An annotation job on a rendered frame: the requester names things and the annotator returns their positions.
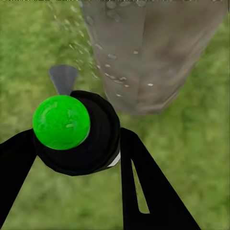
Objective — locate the pesticide atomizer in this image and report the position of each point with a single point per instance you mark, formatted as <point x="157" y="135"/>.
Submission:
<point x="76" y="133"/>

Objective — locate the tree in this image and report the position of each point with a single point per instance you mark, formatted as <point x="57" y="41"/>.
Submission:
<point x="168" y="36"/>

